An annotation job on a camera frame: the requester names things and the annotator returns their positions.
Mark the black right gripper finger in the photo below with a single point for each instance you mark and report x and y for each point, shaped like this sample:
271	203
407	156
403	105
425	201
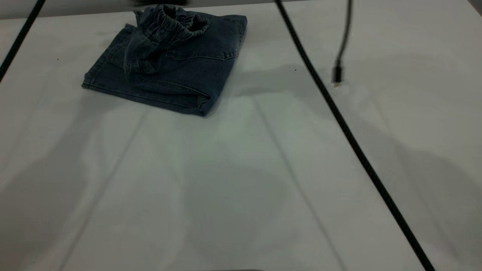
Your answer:
160	2

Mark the blue faded denim pants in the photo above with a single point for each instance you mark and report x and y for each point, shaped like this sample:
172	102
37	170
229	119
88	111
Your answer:
188	75

